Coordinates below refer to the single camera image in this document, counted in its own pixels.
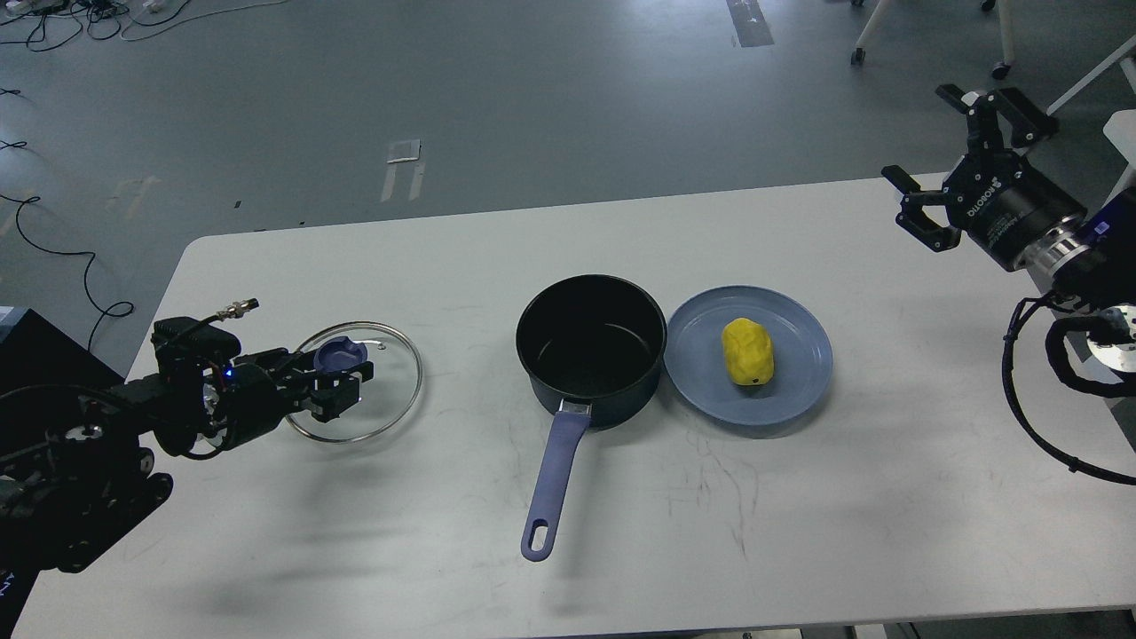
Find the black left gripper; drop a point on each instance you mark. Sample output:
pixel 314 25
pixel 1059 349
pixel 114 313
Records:
pixel 254 395

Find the dark blue saucepan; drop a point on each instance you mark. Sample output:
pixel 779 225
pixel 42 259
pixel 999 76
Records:
pixel 593 349

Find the blue plate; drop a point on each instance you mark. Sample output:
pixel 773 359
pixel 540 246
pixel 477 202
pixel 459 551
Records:
pixel 803 354

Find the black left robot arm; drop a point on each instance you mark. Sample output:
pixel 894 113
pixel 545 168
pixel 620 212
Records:
pixel 76 476

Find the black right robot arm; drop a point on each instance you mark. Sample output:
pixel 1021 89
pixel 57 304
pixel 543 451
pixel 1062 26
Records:
pixel 1089 345

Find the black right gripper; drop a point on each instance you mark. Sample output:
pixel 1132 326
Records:
pixel 994 195

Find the black box left edge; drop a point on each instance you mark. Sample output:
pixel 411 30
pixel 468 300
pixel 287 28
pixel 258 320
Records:
pixel 35 352

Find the glass pot lid blue knob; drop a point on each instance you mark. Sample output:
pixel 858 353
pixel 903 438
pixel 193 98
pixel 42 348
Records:
pixel 395 386

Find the white chair right edge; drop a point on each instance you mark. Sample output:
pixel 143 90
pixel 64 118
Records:
pixel 1088 85

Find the yellow toy potato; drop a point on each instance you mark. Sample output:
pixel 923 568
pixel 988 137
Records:
pixel 748 353

